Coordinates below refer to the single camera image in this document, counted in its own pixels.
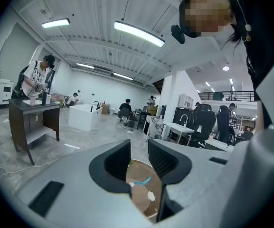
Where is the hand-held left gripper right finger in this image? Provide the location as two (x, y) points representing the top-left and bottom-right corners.
(148, 139), (235, 228)

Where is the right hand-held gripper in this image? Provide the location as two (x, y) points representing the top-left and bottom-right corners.
(222, 123), (274, 228)

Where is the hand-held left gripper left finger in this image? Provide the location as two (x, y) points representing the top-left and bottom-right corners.
(15, 139), (156, 228)

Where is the blue strip trash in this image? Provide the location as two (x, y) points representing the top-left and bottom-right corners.
(129, 176), (152, 187)

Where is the round wooden table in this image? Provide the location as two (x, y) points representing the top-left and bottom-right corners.
(126, 159), (163, 223)

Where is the white table with faucet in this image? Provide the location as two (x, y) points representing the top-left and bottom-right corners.
(163, 114), (195, 145)

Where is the white bathtub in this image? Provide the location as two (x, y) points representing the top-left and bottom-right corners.
(68, 104), (103, 132)

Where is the black balcony railing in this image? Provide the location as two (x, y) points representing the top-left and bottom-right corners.
(199, 91), (255, 102)

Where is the dark wooden sink cabinet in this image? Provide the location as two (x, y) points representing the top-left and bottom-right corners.
(8, 98), (61, 165)

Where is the long ceiling light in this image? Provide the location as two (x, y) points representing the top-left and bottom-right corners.
(113, 72), (134, 81)
(113, 20), (166, 48)
(41, 18), (71, 29)
(76, 62), (95, 69)

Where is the person's dark top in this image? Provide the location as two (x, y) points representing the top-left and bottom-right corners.
(227, 0), (274, 130)

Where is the beaded hair stick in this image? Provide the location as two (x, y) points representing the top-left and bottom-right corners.
(232, 0), (252, 42)

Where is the person's head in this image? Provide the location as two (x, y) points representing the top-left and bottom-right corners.
(179, 0), (237, 39)

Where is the white floor cable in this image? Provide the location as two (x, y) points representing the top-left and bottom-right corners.
(0, 159), (59, 178)

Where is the white wall cabinet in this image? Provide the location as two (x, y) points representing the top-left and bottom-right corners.
(179, 93), (195, 109)

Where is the black head-mounted camera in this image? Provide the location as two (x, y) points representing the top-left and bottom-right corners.
(170, 0), (200, 44)

